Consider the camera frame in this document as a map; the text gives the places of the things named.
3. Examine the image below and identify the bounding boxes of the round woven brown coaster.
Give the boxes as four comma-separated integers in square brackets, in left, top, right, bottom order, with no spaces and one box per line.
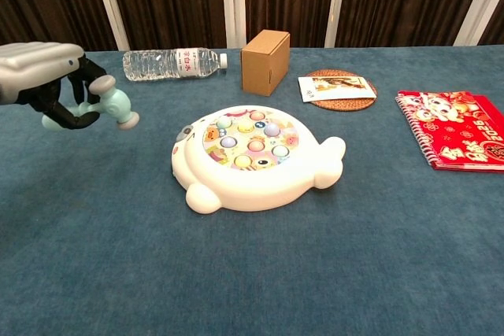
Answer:
[305,68,378,113]

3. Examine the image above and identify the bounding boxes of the white picture card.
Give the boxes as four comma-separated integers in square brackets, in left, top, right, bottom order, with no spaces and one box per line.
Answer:
[298,76,377,104]

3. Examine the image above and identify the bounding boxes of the red spiral 2026 calendar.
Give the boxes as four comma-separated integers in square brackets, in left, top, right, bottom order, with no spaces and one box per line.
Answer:
[395,90,504,173]

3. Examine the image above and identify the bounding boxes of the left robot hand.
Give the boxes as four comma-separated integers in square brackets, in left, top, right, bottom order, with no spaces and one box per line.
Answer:
[0,42,108,131]

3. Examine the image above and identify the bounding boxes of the white frame post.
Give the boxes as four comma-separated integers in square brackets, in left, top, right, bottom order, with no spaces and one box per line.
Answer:
[324,0,350,48]
[89,0,131,52]
[454,0,504,46]
[220,0,247,49]

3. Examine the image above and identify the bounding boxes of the light blue toy hammer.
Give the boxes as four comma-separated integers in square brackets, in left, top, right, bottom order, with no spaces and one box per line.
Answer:
[41,76,141,132]

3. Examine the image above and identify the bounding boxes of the small brown cardboard box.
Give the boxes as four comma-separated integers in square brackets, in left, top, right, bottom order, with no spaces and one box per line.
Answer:
[240,29,291,98]

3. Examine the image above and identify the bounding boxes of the white whack-a-mole toy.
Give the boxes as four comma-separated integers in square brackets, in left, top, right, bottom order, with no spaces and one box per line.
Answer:
[171,105,347,215]

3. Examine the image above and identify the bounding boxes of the clear plastic water bottle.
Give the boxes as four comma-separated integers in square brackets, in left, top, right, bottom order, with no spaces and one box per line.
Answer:
[122,47,229,83]

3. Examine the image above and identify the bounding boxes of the blue felt table mat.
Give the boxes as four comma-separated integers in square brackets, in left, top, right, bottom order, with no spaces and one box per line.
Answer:
[0,45,504,336]

